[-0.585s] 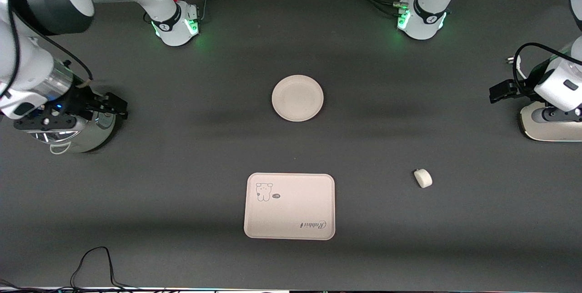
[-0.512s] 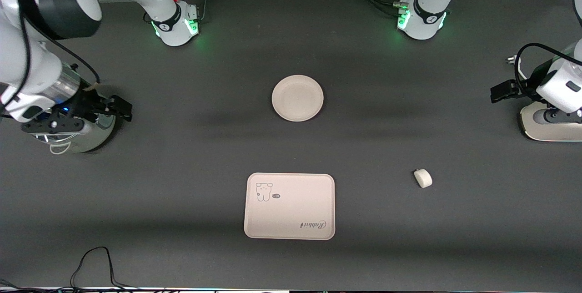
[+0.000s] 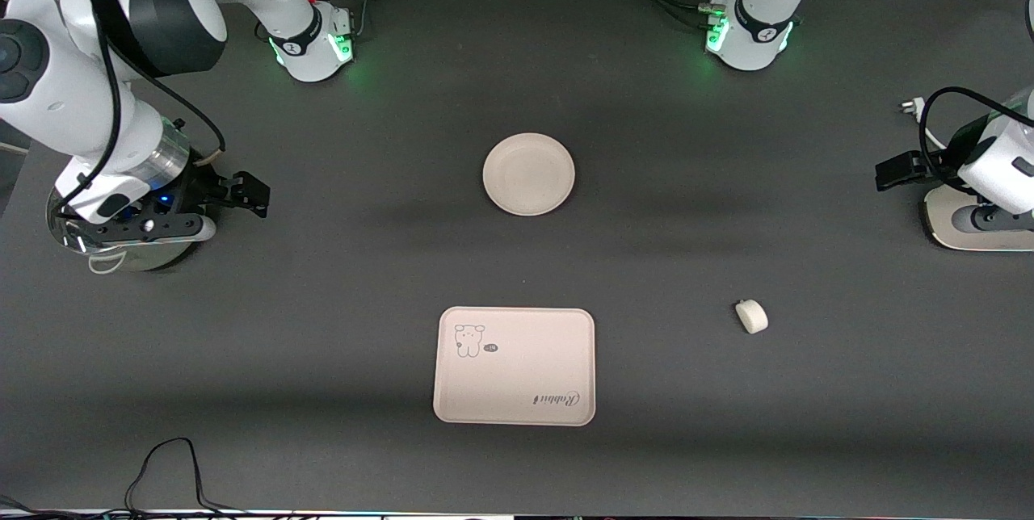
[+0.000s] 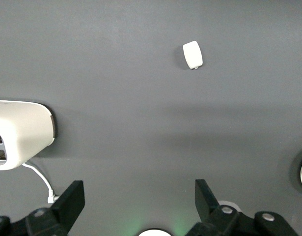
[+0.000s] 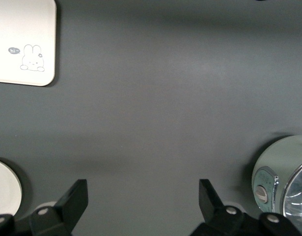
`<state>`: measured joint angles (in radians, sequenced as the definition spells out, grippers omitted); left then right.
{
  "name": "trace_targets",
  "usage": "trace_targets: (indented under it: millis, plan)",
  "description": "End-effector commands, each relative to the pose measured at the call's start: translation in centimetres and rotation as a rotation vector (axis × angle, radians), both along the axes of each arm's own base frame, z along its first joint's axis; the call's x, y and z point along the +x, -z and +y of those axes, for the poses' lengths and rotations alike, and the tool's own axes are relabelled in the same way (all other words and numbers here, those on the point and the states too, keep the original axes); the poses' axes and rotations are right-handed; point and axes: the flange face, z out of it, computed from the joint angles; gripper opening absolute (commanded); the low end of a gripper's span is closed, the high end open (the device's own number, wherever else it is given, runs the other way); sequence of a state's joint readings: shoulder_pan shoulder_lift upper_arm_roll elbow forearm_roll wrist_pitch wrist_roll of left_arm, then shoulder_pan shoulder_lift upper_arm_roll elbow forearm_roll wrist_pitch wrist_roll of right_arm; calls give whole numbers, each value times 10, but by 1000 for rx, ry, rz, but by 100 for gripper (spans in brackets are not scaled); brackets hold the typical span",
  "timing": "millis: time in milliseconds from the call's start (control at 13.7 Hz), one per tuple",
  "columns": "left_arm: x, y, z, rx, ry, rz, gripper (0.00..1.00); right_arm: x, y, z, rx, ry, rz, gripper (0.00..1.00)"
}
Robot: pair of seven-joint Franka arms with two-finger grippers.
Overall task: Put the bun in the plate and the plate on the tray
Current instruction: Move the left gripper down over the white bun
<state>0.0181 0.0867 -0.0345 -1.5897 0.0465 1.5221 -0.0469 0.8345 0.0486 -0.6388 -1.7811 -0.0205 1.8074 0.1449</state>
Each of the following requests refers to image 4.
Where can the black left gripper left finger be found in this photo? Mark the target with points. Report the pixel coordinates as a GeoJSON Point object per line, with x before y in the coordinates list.
{"type": "Point", "coordinates": [67, 206]}

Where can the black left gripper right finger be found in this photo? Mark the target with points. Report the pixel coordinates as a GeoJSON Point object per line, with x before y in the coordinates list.
{"type": "Point", "coordinates": [207, 206]}

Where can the white rectangular bun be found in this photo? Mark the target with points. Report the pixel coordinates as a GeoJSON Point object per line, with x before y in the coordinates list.
{"type": "Point", "coordinates": [192, 54]}

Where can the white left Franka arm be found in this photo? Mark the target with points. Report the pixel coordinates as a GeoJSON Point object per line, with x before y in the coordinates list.
{"type": "Point", "coordinates": [154, 232]}

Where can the cream white toaster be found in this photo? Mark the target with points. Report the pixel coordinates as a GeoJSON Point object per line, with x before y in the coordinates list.
{"type": "Point", "coordinates": [23, 127]}

